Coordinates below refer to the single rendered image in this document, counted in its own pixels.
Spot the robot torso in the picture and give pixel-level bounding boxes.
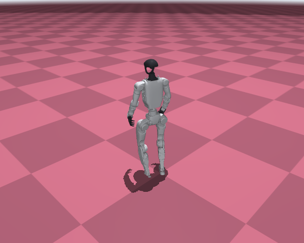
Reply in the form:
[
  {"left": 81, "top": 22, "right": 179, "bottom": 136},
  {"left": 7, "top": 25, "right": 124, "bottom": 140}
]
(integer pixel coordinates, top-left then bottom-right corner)
[{"left": 141, "top": 76, "right": 163, "bottom": 126}]

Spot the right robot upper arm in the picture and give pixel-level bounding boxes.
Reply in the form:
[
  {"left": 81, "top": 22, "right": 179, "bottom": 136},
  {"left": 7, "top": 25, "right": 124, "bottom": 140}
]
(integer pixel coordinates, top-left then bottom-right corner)
[{"left": 161, "top": 77, "right": 171, "bottom": 101}]

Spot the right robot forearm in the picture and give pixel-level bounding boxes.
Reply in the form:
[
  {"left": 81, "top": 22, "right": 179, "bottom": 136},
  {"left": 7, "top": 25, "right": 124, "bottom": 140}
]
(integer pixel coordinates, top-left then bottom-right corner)
[{"left": 161, "top": 99, "right": 170, "bottom": 111}]

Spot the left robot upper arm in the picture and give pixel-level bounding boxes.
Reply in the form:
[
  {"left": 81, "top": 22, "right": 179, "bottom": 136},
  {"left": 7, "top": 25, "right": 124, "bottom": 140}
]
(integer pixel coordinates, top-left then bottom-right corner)
[{"left": 131, "top": 81, "right": 145, "bottom": 107}]

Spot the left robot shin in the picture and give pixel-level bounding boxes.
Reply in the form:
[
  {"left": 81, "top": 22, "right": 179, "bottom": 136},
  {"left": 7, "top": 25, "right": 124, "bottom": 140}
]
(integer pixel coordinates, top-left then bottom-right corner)
[{"left": 138, "top": 146, "right": 150, "bottom": 176}]

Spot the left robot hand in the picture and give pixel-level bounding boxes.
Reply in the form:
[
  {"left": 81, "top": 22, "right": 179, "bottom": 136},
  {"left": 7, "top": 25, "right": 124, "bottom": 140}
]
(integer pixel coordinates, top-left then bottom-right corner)
[{"left": 128, "top": 116, "right": 134, "bottom": 126}]

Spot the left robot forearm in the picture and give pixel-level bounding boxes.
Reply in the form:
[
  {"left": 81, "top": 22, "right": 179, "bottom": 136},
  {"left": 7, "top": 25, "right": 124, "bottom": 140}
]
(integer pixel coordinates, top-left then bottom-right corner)
[{"left": 127, "top": 100, "right": 136, "bottom": 117}]

